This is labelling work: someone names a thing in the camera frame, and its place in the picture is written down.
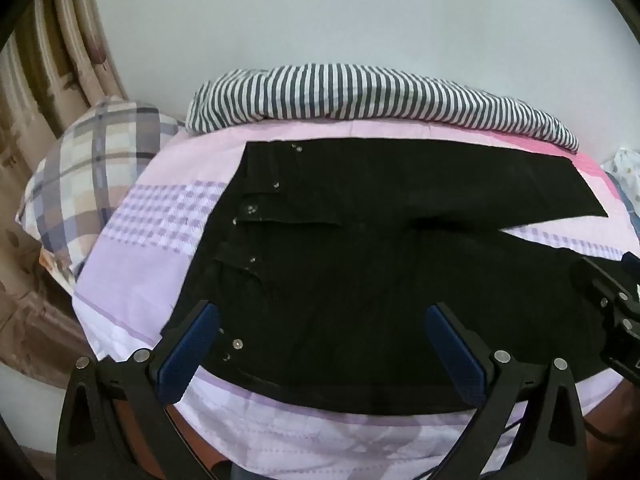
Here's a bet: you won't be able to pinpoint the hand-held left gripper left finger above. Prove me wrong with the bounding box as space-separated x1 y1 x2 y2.
57 301 221 480

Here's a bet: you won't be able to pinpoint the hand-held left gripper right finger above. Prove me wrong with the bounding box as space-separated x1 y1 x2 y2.
424 302 586 480

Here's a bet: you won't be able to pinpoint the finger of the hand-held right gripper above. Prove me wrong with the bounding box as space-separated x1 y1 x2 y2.
570 256 623 311

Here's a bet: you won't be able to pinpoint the black pants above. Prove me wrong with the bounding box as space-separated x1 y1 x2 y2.
160 137 626 416

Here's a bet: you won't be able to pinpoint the white dotted cloth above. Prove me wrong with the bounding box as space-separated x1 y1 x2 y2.
600 147 640 211

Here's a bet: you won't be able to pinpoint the pink purple checked bed sheet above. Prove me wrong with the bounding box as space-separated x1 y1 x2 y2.
72 120 640 480

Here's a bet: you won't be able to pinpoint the plaid pillow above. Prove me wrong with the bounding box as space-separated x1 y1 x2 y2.
15 96 188 291

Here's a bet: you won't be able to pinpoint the grey white striped blanket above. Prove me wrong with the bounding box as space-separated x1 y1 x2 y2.
186 62 581 153

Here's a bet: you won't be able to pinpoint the beige patterned curtain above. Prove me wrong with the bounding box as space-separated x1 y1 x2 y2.
0 0 131 376

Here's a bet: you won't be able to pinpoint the black cable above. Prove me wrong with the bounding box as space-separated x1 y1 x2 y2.
584 417 623 445

